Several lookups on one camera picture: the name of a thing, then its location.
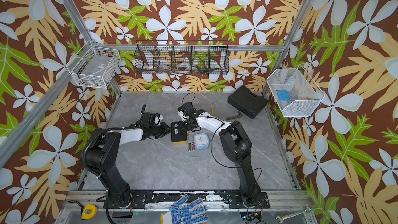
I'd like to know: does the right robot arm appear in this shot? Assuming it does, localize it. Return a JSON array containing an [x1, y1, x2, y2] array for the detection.
[[178, 102, 261, 207]]

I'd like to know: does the black mounting rail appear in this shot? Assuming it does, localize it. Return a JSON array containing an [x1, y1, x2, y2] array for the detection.
[[103, 189, 271, 209]]

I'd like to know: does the blue dotted work glove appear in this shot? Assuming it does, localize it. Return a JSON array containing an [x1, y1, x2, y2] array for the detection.
[[160, 195, 208, 224]]

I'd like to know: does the black wire basket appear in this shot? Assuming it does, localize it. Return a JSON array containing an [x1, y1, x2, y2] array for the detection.
[[133, 39, 230, 75]]

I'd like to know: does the white wire basket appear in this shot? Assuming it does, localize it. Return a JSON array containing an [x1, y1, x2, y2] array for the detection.
[[266, 65, 325, 118], [68, 41, 121, 89]]

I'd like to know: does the grey allen wrench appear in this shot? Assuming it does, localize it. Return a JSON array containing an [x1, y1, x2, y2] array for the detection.
[[226, 111, 243, 121]]

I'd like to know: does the blue object in basket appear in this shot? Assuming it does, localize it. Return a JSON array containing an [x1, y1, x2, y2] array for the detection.
[[277, 90, 291, 101]]

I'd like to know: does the yellow tape measure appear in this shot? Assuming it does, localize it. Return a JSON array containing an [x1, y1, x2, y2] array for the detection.
[[81, 204, 97, 220]]

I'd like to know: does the black plastic tool case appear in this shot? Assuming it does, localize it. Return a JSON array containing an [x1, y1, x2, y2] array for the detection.
[[228, 86, 268, 119]]

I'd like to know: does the white wire basket left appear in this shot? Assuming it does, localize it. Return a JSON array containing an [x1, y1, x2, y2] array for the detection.
[[68, 41, 121, 89]]

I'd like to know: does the silver spanner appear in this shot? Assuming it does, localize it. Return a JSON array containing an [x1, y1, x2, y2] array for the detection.
[[275, 208, 312, 224]]

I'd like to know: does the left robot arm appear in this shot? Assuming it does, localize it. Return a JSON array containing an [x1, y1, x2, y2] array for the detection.
[[80, 113, 171, 207]]

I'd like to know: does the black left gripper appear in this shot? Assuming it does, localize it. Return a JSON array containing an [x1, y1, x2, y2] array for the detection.
[[150, 122, 174, 138]]

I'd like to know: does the white wire basket right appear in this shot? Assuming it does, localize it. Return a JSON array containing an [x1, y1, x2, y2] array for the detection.
[[266, 65, 325, 118]]

